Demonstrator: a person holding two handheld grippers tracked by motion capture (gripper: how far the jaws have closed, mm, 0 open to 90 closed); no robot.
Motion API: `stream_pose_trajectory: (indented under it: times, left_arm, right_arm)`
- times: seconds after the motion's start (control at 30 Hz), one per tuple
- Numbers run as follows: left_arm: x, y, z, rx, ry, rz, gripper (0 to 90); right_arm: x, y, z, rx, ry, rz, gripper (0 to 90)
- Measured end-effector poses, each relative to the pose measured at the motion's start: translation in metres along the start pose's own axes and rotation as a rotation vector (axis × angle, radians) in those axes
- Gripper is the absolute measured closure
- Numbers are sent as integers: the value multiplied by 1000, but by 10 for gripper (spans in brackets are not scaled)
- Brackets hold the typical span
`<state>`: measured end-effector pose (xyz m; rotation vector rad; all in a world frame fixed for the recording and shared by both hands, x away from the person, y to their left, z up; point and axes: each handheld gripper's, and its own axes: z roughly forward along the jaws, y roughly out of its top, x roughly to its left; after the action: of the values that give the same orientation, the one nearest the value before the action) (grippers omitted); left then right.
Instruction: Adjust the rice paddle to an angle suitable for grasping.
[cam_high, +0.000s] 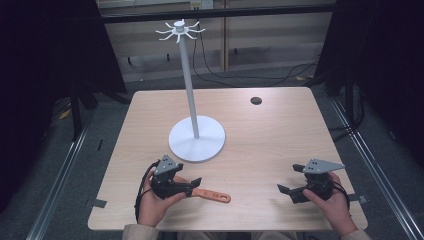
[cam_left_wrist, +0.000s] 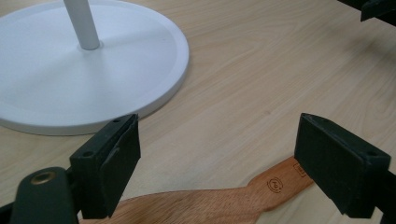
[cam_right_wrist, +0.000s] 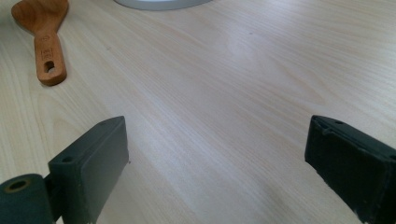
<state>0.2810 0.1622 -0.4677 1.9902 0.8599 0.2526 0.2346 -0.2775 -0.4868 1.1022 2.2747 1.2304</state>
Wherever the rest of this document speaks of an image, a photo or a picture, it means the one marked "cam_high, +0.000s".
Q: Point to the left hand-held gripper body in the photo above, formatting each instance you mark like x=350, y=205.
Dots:
x=166, y=185

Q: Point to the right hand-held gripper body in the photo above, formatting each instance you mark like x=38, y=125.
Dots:
x=318, y=185

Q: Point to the orange plastic utensil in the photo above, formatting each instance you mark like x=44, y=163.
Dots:
x=213, y=195

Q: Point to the white hook stand rack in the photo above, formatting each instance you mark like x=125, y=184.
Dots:
x=196, y=140

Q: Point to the person's left hand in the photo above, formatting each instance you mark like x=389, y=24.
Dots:
x=150, y=208

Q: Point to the person's right hand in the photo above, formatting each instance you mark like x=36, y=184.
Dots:
x=335, y=210

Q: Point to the grey tape piece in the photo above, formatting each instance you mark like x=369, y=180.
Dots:
x=97, y=203
x=359, y=198

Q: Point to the small black floor strip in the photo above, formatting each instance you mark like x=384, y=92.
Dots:
x=100, y=144

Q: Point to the dark round table grommet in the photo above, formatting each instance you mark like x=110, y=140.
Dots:
x=256, y=100

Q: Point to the black metal stand leg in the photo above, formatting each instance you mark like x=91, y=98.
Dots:
x=76, y=113

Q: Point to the black curtain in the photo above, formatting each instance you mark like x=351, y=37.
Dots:
x=390, y=66
x=40, y=66

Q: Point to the black horizontal bar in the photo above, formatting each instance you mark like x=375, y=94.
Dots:
x=216, y=13

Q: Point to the metal floor rail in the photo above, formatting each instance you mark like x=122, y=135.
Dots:
x=376, y=173
x=56, y=186

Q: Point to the wall socket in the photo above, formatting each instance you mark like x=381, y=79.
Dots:
x=201, y=4

